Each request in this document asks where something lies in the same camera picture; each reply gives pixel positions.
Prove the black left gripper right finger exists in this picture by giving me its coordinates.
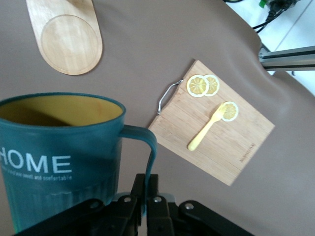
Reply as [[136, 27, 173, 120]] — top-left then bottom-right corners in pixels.
[[147, 174, 254, 236]]

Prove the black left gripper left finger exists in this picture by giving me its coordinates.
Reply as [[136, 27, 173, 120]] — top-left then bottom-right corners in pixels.
[[19, 174, 146, 236]]

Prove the teal mug yellow inside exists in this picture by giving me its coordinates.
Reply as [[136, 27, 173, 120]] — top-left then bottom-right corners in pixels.
[[0, 92, 158, 236]]

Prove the wooden mug rack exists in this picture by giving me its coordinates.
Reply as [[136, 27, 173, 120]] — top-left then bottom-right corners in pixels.
[[26, 0, 103, 76]]

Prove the yellow plastic fork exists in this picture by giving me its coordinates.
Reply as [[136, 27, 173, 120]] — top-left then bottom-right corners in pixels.
[[187, 102, 226, 151]]

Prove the lemon slice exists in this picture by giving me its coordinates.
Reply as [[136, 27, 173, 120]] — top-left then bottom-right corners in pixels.
[[220, 101, 240, 123], [186, 75, 209, 97], [204, 74, 220, 97]]

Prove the brown table cover mat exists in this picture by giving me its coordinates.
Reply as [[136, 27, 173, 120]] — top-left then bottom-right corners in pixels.
[[0, 0, 315, 236]]

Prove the wooden cutting board metal handle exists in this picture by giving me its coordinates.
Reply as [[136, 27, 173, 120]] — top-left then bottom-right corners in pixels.
[[147, 59, 276, 187]]

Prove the aluminium profile bracket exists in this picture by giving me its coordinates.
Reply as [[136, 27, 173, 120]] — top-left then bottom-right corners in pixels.
[[257, 45, 315, 72]]

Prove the black power cable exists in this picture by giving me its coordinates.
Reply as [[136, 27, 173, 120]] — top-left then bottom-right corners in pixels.
[[251, 0, 305, 33]]

